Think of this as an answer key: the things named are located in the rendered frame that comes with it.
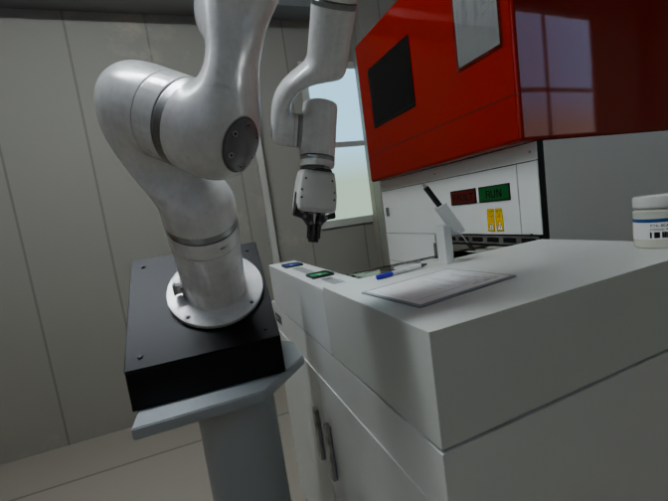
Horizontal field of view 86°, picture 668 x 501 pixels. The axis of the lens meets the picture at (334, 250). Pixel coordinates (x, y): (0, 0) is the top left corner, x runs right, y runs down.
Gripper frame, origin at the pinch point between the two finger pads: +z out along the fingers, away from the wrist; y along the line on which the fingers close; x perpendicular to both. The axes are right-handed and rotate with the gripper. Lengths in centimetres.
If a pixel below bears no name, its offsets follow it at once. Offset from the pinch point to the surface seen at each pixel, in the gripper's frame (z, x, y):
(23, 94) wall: -66, -157, 111
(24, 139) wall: -43, -157, 110
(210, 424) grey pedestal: 38.4, 10.9, 23.1
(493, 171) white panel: -21, 2, -55
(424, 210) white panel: -12, -33, -57
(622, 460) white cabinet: 32, 51, -34
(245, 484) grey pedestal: 50, 13, 16
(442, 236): -1.0, 19.9, -22.7
